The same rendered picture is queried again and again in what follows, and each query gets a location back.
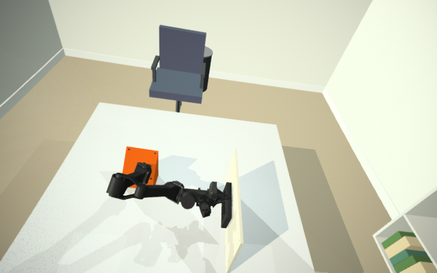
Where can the beige wall panel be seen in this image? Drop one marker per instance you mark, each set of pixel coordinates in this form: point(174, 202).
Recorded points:
point(233, 232)

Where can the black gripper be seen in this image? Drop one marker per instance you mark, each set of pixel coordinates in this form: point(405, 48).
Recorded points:
point(214, 195)

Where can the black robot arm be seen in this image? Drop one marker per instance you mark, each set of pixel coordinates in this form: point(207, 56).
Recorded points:
point(173, 190)

